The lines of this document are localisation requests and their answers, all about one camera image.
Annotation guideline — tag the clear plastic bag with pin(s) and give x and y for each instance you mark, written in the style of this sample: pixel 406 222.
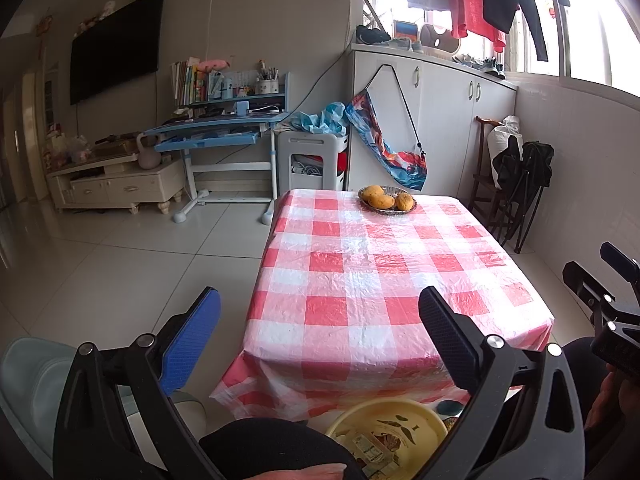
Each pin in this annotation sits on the clear plastic bag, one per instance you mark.
pixel 67 152

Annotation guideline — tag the small plush toy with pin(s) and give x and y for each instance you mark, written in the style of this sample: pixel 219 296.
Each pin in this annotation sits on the small plush toy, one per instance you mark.
pixel 110 7

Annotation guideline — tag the light green chair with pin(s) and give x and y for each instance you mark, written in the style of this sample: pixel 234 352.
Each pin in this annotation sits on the light green chair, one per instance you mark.
pixel 30 390

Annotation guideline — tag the flattened drink carton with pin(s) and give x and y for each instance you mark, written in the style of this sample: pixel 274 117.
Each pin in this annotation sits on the flattened drink carton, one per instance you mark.
pixel 367 447

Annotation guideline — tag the person's right hand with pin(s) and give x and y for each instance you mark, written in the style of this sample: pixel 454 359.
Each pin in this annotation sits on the person's right hand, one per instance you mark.
pixel 610 402

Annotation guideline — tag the yellow-orange fruit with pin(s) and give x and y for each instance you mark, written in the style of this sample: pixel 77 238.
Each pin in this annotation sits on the yellow-orange fruit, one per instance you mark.
pixel 371 193
pixel 405 201
pixel 382 202

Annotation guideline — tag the blue study desk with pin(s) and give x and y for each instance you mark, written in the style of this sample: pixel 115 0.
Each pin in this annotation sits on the blue study desk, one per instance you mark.
pixel 220 135

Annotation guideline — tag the black wall television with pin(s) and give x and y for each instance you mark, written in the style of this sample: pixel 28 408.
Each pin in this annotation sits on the black wall television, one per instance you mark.
pixel 117 50

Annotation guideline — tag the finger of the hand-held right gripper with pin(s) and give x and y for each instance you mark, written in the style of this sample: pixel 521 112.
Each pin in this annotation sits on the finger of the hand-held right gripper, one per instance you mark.
pixel 582 280
pixel 620 260

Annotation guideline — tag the colourful knitted slipper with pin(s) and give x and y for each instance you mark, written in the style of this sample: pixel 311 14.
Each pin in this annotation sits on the colourful knitted slipper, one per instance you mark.
pixel 451 422

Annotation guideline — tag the white sack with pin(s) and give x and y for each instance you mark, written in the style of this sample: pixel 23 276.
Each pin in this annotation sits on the white sack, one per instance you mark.
pixel 502 135

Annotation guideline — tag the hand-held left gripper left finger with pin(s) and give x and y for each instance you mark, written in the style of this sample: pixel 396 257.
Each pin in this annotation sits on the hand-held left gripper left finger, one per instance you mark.
pixel 192 340

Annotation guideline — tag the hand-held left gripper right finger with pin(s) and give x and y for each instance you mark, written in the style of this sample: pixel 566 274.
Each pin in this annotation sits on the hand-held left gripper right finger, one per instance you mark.
pixel 450 330

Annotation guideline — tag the pink kettlebell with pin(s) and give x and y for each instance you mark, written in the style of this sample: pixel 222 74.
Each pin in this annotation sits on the pink kettlebell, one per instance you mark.
pixel 149 156

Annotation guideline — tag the white pen holder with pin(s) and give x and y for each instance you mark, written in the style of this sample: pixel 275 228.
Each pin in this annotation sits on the white pen holder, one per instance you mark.
pixel 266 85

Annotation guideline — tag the grey sneakers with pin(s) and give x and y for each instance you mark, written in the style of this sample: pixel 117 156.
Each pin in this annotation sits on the grey sneakers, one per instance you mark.
pixel 482 66

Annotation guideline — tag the pink plush toy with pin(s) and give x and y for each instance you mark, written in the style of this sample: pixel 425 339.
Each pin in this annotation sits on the pink plush toy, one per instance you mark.
pixel 214 64

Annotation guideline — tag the white plastic stool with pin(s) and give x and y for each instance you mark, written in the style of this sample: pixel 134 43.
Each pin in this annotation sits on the white plastic stool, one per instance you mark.
pixel 307 145

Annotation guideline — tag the red white checkered tablecloth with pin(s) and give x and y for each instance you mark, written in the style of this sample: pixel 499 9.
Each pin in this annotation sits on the red white checkered tablecloth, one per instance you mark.
pixel 350 285

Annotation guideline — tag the small blue box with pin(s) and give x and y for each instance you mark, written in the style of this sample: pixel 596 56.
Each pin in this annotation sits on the small blue box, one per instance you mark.
pixel 241 109

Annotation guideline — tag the brown tray box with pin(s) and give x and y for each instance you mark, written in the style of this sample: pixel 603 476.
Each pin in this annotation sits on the brown tray box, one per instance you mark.
pixel 117 146

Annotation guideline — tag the white storage cabinet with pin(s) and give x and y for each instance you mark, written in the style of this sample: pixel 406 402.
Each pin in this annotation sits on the white storage cabinet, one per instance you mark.
pixel 450 125

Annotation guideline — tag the yellow plastic basin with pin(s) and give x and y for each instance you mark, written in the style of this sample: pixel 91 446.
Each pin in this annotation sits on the yellow plastic basin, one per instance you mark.
pixel 350 420

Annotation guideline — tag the row of books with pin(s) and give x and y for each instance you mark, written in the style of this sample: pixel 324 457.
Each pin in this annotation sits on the row of books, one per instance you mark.
pixel 187 82

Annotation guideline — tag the fruit plate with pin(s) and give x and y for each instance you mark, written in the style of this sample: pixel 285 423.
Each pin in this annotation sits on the fruit plate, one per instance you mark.
pixel 387 211

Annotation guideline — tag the colourful printed bag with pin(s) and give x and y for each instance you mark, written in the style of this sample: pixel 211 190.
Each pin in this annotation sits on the colourful printed bag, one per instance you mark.
pixel 395 165

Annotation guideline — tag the blue crumpled cloth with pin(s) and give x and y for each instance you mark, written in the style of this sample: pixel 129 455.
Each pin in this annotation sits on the blue crumpled cloth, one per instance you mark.
pixel 320 119

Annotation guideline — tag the person's left leg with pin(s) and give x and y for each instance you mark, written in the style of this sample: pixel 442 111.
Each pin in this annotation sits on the person's left leg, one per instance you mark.
pixel 260 447

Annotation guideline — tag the small picture frame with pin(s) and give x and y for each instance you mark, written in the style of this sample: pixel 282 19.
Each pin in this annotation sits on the small picture frame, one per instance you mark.
pixel 405 30

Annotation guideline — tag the black shoes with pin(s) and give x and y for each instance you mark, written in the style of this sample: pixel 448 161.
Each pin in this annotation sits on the black shoes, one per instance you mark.
pixel 372 35

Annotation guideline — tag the wooden chair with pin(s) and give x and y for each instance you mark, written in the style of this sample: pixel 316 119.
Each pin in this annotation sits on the wooden chair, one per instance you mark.
pixel 482 185

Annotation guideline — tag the black folding chair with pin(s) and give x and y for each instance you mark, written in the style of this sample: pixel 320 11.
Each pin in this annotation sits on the black folding chair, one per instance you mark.
pixel 530 170

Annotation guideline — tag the red hanging garment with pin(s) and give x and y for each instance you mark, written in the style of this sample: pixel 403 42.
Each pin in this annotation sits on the red hanging garment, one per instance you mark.
pixel 472 10

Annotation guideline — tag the cream television cabinet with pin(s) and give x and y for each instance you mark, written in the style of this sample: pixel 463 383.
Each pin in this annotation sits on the cream television cabinet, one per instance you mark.
pixel 120 185

